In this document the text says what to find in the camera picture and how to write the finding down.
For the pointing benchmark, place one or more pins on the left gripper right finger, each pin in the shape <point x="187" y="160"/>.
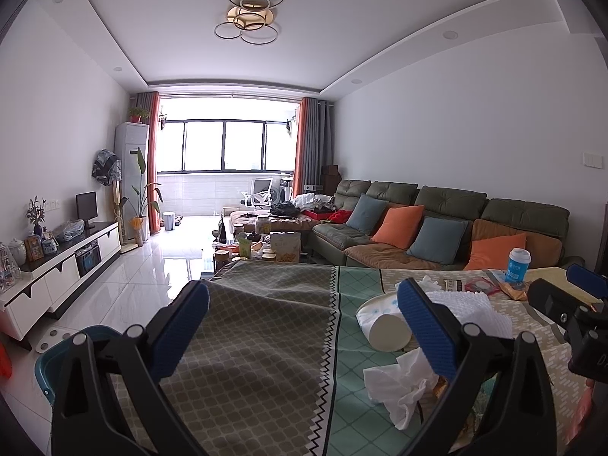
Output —
<point x="519" y="418"/>

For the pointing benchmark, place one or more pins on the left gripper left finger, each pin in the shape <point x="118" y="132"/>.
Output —
<point x="106" y="392"/>

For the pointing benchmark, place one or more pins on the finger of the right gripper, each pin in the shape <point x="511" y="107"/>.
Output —
<point x="555" y="303"/>
<point x="594" y="284"/>

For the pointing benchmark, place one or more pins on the white tissue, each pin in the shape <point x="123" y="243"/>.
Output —
<point x="401" y="385"/>

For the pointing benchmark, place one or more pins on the white foam fruit net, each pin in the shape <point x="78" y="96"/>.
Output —
<point x="474" y="307"/>

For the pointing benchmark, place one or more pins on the teal plastic trash bin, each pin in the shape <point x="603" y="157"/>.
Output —
<point x="48" y="366"/>

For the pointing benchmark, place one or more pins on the gold foil snack bag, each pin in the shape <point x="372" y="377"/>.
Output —
<point x="516" y="291"/>

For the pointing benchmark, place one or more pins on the blue white lidded cup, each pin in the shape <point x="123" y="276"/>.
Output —
<point x="518" y="263"/>

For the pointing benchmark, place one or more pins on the red snack packet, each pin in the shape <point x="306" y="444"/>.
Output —
<point x="482" y="285"/>

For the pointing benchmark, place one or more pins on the orange cushion near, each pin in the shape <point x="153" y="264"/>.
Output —
<point x="493" y="253"/>

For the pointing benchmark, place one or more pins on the orange cushion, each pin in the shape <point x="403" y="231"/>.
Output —
<point x="400" y="226"/>
<point x="493" y="253"/>

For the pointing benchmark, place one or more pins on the white bathroom scale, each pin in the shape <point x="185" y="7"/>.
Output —
<point x="52" y="337"/>

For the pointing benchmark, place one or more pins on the blue-grey cushion near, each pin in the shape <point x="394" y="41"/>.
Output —
<point x="438" y="240"/>

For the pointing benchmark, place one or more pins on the blue-grey cushion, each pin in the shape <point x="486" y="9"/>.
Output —
<point x="366" y="214"/>
<point x="438" y="240"/>

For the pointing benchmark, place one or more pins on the white TV cabinet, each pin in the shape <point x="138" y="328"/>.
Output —
<point x="48" y="287"/>

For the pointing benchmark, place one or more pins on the orange cushion far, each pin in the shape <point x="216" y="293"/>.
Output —
<point x="400" y="226"/>

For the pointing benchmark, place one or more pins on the brown seat blanket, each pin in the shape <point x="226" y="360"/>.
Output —
<point x="388" y="257"/>

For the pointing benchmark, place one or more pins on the green sectional sofa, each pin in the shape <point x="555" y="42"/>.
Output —
<point x="546" y="226"/>

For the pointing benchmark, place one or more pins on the patterned tablecloth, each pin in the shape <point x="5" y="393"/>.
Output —
<point x="276" y="366"/>

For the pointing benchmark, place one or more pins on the blue-grey cushion far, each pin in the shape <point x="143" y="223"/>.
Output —
<point x="366" y="214"/>

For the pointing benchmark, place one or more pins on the tall green potted plant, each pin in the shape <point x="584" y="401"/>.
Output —
<point x="146" y="194"/>

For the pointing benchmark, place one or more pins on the small black monitor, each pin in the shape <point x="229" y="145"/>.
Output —
<point x="86" y="208"/>

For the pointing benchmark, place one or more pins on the covered standing fan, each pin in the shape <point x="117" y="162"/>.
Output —
<point x="107" y="168"/>

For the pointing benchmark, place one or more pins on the cluttered coffee table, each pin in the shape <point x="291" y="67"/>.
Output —
<point x="276" y="247"/>

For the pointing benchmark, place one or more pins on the orange grey curtain right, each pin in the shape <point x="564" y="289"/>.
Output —
<point x="315" y="142"/>

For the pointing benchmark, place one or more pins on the white office chair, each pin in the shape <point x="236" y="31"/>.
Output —
<point x="259" y="195"/>

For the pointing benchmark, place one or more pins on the white standing air conditioner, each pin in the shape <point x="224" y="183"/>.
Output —
<point x="130" y="137"/>

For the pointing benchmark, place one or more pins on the orange curtain left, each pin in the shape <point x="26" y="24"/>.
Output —
<point x="150" y="102"/>

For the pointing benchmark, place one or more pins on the ring ceiling lamp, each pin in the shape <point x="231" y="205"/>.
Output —
<point x="250" y="21"/>

